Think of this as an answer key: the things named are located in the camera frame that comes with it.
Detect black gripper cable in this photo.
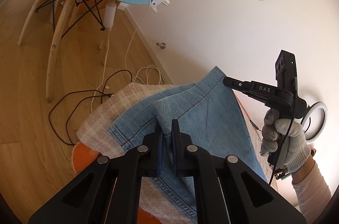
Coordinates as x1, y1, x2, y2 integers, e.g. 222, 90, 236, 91
268, 77, 297, 185

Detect person's right forearm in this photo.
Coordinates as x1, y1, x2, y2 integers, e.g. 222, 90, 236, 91
291, 160, 333, 222

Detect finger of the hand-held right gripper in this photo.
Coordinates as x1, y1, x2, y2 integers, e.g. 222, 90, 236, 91
234, 89, 268, 106
223, 77, 255, 93

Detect white ring light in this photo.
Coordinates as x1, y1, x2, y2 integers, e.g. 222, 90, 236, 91
301, 102, 329, 141

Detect person's right hand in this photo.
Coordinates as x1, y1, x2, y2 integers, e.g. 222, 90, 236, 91
260, 109, 312, 174

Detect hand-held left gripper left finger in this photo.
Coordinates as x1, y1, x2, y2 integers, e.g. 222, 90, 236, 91
28, 122, 163, 224

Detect blue denim pants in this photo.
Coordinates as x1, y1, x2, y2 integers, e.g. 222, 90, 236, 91
113, 66, 268, 223

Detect white cable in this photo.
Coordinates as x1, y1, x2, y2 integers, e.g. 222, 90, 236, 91
89, 5, 166, 114

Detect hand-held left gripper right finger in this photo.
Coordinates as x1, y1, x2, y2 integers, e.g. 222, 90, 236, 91
171, 119, 307, 224

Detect beige plaid blanket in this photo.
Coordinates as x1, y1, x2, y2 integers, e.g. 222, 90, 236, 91
77, 82, 278, 224

